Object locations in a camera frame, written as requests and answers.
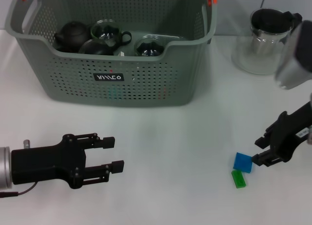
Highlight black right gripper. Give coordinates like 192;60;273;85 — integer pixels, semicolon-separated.
251;99;312;167

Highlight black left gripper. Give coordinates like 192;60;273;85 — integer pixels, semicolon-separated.
11;132;125;189

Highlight blue square brick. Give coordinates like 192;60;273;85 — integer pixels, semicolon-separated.
233;151;254;174

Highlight green brick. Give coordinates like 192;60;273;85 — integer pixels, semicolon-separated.
231;170;247;188

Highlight glass teacup with black base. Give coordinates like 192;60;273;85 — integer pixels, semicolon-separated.
91;19;133;48
78;38;115;56
134;34;166;57

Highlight grey perforated plastic storage bin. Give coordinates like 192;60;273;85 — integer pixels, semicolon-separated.
4;0;218;108

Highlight black clay teapot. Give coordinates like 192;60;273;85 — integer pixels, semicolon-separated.
54;20;92;53

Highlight glass pitcher with black lid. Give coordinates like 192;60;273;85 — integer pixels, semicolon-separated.
231;7;303;75

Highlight left arm cable with plug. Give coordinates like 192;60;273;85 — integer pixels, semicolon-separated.
0;182;39;199

